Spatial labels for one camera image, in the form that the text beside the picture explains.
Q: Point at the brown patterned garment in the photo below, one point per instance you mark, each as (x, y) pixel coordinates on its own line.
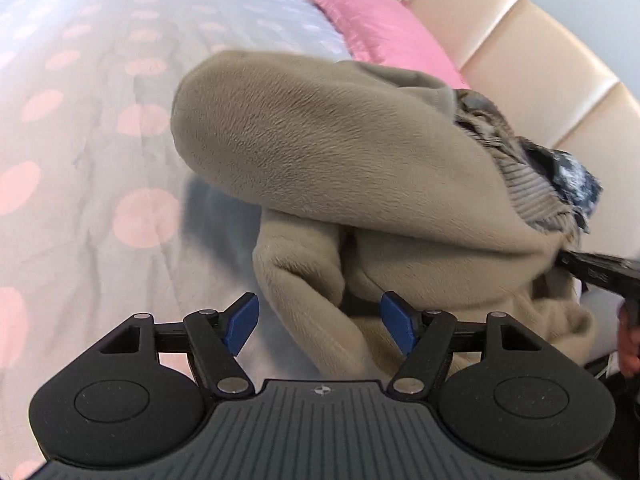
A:
(480, 115)

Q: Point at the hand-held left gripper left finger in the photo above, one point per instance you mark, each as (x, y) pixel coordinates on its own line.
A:
(242, 322)

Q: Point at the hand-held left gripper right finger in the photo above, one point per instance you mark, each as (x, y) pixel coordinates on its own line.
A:
(397, 322)

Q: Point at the pink polka-dot bedspread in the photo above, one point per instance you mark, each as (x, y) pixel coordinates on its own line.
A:
(75, 110)

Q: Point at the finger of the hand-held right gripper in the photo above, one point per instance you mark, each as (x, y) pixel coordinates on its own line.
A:
(572, 265)

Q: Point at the cream padded headboard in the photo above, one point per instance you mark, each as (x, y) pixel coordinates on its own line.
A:
(550, 60)

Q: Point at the pink pillow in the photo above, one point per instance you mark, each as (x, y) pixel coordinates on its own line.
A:
(385, 30)

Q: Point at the dark blue patterned cloth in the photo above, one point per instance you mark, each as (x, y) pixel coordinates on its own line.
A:
(570, 180)

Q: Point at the beige fleece garment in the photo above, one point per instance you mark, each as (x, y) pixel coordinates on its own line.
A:
(325, 150)

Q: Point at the person's right hand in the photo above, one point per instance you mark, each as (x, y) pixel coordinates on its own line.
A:
(629, 340)

